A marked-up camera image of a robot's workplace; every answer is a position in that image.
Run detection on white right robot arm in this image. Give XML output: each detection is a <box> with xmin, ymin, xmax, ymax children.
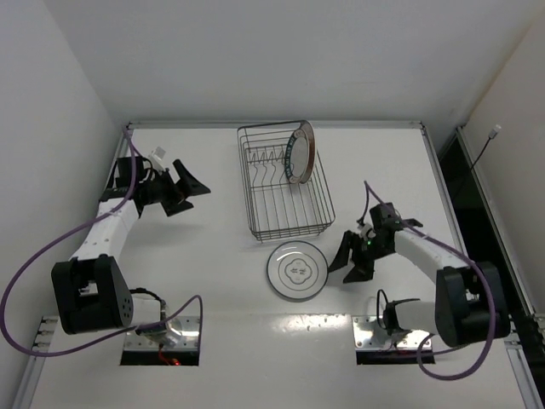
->
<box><xmin>328</xmin><ymin>203</ymin><xmax>511</xmax><ymax>348</ymax></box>

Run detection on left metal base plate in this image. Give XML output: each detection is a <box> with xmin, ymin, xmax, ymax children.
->
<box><xmin>123</xmin><ymin>316</ymin><xmax>200</xmax><ymax>353</ymax></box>

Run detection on grey rimmed white plate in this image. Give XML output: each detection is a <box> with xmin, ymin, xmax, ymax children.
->
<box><xmin>266</xmin><ymin>240</ymin><xmax>328</xmax><ymax>302</ymax></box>

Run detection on black wall cable with plug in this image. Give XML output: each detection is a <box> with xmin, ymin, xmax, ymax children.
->
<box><xmin>470</xmin><ymin>124</ymin><xmax>502</xmax><ymax>170</ymax></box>

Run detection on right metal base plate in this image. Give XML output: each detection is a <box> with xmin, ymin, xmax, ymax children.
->
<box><xmin>352</xmin><ymin>315</ymin><xmax>429</xmax><ymax>352</ymax></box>

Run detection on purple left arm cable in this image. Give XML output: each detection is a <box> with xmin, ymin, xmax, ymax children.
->
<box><xmin>0</xmin><ymin>125</ymin><xmax>204</xmax><ymax>357</ymax></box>

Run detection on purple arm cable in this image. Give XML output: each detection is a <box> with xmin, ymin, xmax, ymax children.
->
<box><xmin>356</xmin><ymin>181</ymin><xmax>499</xmax><ymax>380</ymax></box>
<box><xmin>0</xmin><ymin>125</ymin><xmax>204</xmax><ymax>357</ymax></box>

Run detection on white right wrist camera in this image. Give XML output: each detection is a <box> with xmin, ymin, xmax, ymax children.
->
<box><xmin>359</xmin><ymin>223</ymin><xmax>376</xmax><ymax>240</ymax></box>

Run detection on metal base plate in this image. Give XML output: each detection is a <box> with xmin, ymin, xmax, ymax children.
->
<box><xmin>123</xmin><ymin>316</ymin><xmax>200</xmax><ymax>353</ymax></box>
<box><xmin>352</xmin><ymin>315</ymin><xmax>429</xmax><ymax>352</ymax></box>

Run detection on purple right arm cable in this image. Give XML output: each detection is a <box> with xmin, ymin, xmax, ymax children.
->
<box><xmin>356</xmin><ymin>181</ymin><xmax>499</xmax><ymax>380</ymax></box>

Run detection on metal wire dish rack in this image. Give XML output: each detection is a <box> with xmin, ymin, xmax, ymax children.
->
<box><xmin>237</xmin><ymin>120</ymin><xmax>336</xmax><ymax>242</ymax></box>

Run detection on green rimmed white plate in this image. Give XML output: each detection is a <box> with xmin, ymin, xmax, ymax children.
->
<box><xmin>284</xmin><ymin>128</ymin><xmax>310</xmax><ymax>184</ymax></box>

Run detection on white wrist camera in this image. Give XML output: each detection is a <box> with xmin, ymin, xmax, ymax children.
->
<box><xmin>359</xmin><ymin>223</ymin><xmax>376</xmax><ymax>240</ymax></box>
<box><xmin>147</xmin><ymin>147</ymin><xmax>166</xmax><ymax>172</ymax></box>

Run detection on orange sunburst pattern plate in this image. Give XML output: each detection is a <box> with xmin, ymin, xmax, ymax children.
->
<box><xmin>294</xmin><ymin>120</ymin><xmax>316</xmax><ymax>183</ymax></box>

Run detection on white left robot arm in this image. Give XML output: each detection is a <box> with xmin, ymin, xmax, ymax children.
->
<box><xmin>51</xmin><ymin>155</ymin><xmax>210</xmax><ymax>347</ymax></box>

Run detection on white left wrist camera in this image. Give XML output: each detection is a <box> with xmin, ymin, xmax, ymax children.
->
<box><xmin>147</xmin><ymin>147</ymin><xmax>166</xmax><ymax>172</ymax></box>

